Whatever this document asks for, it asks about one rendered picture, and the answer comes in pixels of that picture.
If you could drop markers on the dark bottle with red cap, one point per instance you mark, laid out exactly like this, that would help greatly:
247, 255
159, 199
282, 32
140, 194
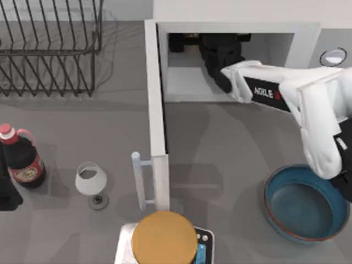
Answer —
26, 165

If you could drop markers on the round orange disc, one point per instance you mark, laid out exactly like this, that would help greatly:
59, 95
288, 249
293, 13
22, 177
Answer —
164, 239

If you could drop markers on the white kitchen scale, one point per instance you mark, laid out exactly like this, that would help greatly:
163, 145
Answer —
123, 242

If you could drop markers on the blue bowl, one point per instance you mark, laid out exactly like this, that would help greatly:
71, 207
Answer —
302, 209

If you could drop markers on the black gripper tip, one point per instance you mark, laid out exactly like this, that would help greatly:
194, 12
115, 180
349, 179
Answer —
6, 189

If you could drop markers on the white microwave oven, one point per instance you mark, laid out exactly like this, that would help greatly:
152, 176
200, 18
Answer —
305, 35

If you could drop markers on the white wine glass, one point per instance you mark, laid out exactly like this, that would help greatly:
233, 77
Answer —
89, 178

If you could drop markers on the white microwave door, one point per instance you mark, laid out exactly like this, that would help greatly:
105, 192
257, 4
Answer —
155, 110

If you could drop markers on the round microwave knob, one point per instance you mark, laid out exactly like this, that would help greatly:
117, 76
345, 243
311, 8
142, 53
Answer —
333, 57

